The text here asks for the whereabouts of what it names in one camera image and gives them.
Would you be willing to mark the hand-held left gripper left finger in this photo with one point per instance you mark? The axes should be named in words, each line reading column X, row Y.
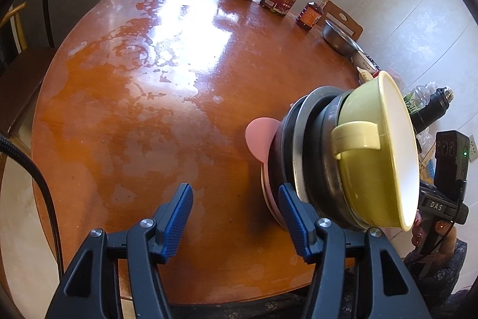
column 175, row 225

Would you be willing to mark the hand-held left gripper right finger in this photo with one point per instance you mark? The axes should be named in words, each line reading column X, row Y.
column 295, row 225

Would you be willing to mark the wide shallow steel bowl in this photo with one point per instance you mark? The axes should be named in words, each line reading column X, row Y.
column 300, row 169

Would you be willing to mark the deep steel bowl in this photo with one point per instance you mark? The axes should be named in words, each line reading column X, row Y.
column 325, row 162

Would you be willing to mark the round steel pan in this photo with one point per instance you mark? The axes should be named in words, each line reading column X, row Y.
column 278, row 154

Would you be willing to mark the pink plastic plate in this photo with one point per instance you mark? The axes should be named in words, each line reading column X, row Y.
column 257, row 136

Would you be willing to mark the person's right hand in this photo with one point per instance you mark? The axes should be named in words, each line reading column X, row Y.
column 417, row 235

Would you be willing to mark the black thermos flask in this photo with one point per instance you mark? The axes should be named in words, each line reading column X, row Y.
column 433, row 109

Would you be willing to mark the green plastic bottle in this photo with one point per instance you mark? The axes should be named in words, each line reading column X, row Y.
column 416, row 100

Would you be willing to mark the white oval dish with food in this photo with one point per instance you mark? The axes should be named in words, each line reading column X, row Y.
column 368, row 74

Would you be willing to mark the white printed ceramic bowl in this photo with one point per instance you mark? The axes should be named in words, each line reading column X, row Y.
column 364, row 61

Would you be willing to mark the small steel bowl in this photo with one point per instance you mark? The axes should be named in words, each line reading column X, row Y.
column 338, row 37

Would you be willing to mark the brown wooden chair back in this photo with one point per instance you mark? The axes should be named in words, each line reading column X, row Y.
column 345, row 16

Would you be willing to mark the brown sauce bottle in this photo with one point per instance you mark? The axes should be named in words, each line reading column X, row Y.
column 310, row 14

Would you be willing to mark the yellow wooden chair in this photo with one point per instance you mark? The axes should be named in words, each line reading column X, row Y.
column 18, row 80

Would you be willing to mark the wall outlet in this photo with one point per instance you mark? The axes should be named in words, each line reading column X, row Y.
column 473, row 147

